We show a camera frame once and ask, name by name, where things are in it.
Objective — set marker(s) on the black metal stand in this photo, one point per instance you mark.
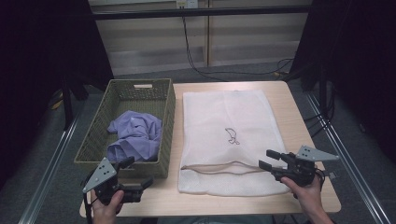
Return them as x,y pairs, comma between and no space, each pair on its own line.
67,102

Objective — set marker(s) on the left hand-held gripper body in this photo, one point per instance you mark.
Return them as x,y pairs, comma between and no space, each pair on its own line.
104,174

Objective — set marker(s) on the purple shirt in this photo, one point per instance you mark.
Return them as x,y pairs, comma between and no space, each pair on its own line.
137,133

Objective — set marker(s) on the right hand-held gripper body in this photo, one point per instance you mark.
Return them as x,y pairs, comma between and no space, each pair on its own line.
299,169

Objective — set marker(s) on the dark curtain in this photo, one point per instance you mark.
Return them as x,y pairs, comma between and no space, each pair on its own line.
358,56
40,56

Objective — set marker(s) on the person's left hand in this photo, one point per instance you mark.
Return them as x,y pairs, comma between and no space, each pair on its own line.
107,211

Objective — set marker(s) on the person's right hand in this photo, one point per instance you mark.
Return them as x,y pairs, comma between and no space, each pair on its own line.
306,194

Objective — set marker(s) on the white wall outlet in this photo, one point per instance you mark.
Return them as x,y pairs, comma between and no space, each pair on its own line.
186,3

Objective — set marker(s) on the green woven basket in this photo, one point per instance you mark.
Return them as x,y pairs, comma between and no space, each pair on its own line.
134,95

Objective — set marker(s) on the metal floor rail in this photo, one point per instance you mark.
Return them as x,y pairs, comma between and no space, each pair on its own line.
351,174
49,174

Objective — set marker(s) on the black horizontal bar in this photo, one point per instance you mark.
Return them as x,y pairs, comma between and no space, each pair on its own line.
199,12

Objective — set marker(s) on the white mesh laundry bag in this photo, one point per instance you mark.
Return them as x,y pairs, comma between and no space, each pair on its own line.
218,115

